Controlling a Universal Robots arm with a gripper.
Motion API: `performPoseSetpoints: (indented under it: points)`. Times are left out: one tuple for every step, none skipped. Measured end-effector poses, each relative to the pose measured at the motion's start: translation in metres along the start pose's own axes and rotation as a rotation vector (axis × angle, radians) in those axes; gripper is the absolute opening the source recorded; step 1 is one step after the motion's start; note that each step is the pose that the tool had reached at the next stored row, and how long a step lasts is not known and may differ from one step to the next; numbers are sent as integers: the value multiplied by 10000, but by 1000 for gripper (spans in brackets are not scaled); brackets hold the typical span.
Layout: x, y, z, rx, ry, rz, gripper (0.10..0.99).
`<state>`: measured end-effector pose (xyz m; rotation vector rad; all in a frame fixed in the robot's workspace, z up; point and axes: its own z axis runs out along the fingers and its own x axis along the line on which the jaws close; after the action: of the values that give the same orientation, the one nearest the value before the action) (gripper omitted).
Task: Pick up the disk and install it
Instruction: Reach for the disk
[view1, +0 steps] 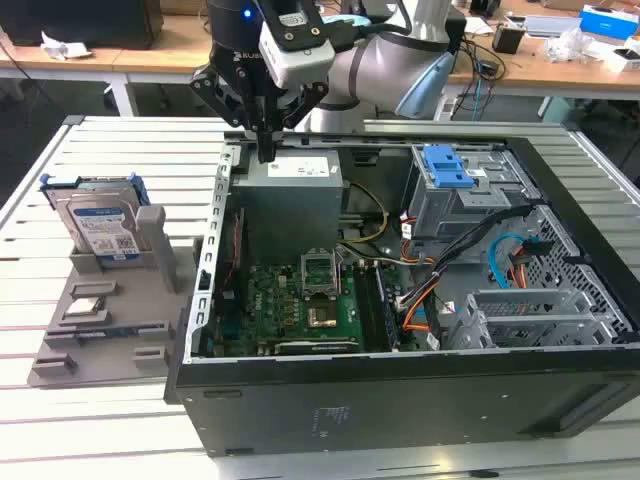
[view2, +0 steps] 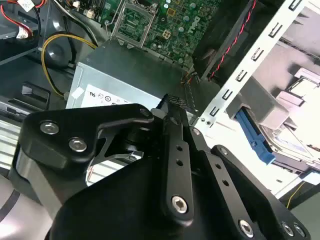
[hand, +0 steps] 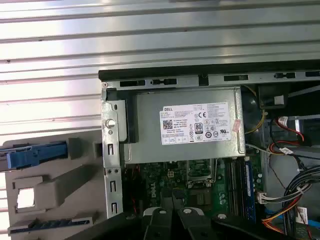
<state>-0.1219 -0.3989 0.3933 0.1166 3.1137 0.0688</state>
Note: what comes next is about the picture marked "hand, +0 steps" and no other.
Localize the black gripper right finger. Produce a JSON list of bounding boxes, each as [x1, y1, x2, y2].
[[173, 189, 301, 240]]

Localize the installed blue RAM stick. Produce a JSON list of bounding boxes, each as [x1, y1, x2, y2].
[[243, 162, 257, 226]]

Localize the CPU socket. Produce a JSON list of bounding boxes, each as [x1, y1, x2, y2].
[[186, 159, 218, 188]]

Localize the green motherboard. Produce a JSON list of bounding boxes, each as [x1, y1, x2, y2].
[[124, 154, 263, 226]]

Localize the RAM stick on rack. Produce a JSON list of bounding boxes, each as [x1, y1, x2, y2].
[[27, 217, 87, 233]]

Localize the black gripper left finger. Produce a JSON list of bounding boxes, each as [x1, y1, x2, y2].
[[66, 189, 174, 240]]

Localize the hard disk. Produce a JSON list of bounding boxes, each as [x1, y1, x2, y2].
[[0, 141, 68, 172]]

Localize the black case fan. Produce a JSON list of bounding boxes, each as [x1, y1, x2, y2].
[[241, 86, 262, 137]]

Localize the grey power supply unit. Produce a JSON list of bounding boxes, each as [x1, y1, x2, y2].
[[124, 86, 247, 165]]

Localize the grey wires with white plug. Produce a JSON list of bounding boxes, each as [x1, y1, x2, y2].
[[257, 186, 305, 205]]

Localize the black cable bundle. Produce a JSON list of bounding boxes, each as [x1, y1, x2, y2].
[[282, 163, 320, 240]]

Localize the grey parts rack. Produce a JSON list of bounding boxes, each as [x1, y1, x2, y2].
[[3, 137, 105, 240]]

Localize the red black twisted wire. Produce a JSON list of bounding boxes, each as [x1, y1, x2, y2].
[[131, 164, 142, 213]]

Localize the open black PC case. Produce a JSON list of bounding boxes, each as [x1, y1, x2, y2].
[[98, 59, 320, 240]]

